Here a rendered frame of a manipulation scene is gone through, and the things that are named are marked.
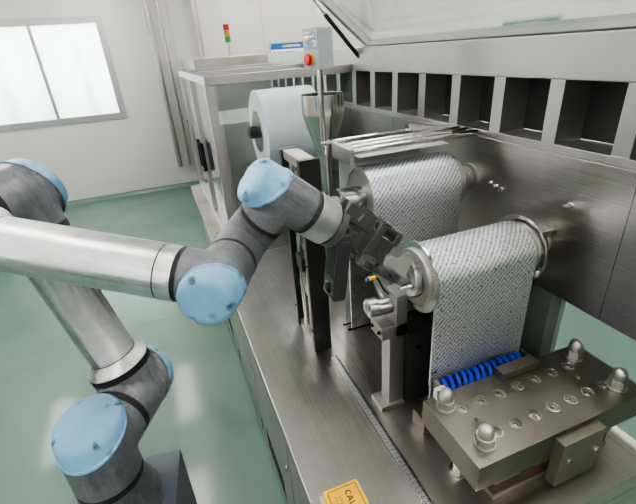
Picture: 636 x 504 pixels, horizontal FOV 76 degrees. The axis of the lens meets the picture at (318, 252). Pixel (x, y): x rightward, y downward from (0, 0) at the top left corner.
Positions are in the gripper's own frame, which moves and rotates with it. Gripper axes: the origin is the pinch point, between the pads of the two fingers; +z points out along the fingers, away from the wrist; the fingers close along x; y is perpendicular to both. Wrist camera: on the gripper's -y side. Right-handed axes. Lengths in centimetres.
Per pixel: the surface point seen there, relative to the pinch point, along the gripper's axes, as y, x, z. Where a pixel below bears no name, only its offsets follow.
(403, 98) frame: 44, 65, 15
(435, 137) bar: 30.6, 25.6, 6.2
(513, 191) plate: 29.6, 11.9, 23.4
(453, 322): -1.4, -4.7, 13.1
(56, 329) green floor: -183, 234, -21
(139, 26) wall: 40, 552, -73
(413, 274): 2.3, -0.8, 0.8
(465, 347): -4.7, -4.7, 20.8
